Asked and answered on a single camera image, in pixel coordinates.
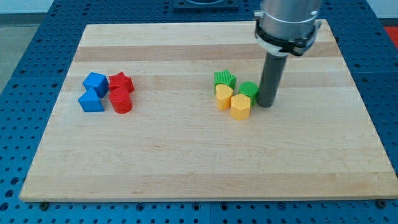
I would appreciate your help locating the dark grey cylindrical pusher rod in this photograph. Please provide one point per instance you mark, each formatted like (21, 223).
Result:
(270, 79)

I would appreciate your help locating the red star block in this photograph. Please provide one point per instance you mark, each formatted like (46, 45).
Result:
(120, 80)

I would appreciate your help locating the blue triangle block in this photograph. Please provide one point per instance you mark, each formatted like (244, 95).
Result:
(90, 101)

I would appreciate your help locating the blue cube block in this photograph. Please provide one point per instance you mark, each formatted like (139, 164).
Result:
(98, 82)

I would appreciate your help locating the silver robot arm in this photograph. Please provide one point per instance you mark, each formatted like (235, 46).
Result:
(283, 28)

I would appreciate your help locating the green cylinder block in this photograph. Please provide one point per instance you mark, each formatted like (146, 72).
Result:
(249, 89)

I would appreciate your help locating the wooden board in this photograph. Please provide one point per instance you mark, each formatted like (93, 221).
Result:
(316, 142)

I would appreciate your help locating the yellow hexagon block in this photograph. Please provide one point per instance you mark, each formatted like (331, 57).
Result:
(240, 107)

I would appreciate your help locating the green star block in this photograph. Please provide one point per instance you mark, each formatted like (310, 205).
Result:
(225, 77)

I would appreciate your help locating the red cylinder block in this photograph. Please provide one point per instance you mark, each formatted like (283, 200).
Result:
(120, 100)

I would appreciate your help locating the yellow heart block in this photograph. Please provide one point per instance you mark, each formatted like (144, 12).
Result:
(223, 94)

